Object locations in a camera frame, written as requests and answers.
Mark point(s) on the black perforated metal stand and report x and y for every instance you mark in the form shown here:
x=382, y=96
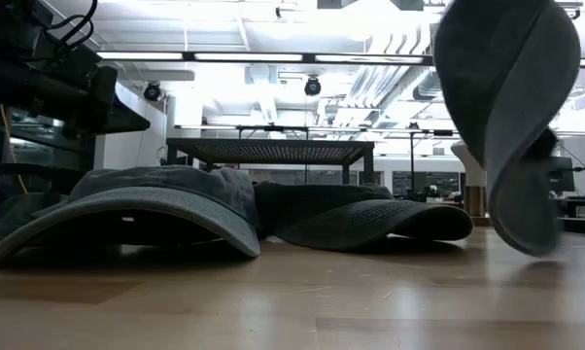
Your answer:
x=273, y=153

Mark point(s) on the black equipment stand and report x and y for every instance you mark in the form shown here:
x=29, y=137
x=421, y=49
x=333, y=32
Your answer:
x=584, y=209

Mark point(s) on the black background bar frame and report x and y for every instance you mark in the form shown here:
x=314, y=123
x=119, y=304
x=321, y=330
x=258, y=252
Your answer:
x=273, y=129

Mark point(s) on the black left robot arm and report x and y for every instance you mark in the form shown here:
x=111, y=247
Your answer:
x=10, y=29

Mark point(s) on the round black ceiling speaker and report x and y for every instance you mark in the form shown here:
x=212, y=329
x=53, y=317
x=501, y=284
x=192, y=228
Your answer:
x=312, y=86
x=152, y=91

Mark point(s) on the dark charcoal baseball cap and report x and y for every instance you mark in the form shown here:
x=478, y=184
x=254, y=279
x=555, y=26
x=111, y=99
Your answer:
x=346, y=214

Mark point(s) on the long ceiling light strip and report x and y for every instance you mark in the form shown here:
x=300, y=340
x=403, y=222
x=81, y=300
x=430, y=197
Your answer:
x=249, y=57

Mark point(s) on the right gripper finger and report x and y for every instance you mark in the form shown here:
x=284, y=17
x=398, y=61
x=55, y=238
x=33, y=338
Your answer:
x=540, y=143

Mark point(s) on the dark monitor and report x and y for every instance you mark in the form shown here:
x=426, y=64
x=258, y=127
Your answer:
x=563, y=175

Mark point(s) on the grey baseball cap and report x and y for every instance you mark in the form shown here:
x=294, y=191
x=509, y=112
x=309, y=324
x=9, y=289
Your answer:
x=176, y=185
x=492, y=73

